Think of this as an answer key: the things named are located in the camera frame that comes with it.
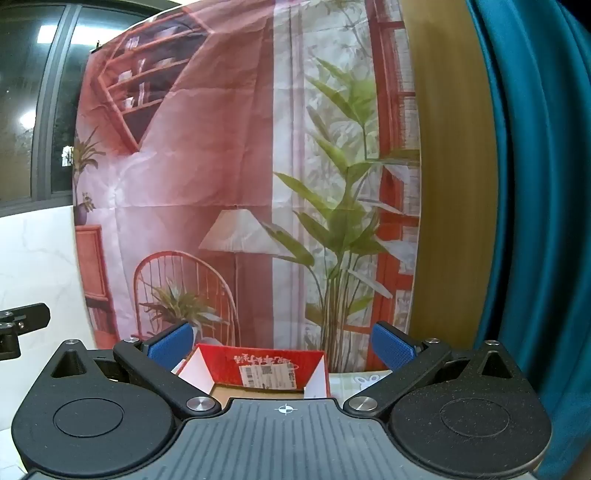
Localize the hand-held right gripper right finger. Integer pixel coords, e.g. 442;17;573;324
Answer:
344;322;519;418

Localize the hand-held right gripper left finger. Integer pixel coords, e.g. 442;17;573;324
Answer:
47;322;221;419

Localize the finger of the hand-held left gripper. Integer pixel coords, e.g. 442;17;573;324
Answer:
0;333;21;363
0;302;51;334

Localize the red strawberry print box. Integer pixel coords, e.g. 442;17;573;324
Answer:
173;342;329;402

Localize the green checked printed bedsheet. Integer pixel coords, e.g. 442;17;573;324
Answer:
329;368;394;400

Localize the teal curtain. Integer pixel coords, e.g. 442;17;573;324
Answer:
465;0;591;480

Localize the dark glass window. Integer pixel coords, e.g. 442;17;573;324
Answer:
0;0;182;205

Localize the printed wall cloth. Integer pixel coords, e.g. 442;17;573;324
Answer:
73;0;422;372

